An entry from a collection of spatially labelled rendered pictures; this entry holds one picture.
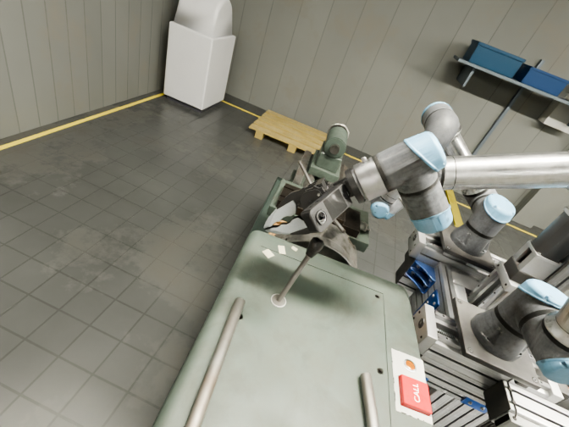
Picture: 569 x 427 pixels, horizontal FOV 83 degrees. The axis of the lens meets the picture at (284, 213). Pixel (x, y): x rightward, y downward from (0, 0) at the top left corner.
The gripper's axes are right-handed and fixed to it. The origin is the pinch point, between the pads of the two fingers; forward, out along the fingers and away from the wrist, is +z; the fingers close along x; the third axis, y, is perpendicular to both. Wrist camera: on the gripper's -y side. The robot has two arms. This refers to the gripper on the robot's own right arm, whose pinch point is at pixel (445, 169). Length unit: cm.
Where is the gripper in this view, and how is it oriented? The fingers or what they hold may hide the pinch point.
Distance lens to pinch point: 166.0
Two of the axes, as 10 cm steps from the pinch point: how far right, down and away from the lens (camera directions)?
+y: -3.7, -6.0, 7.1
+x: 5.3, 4.9, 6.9
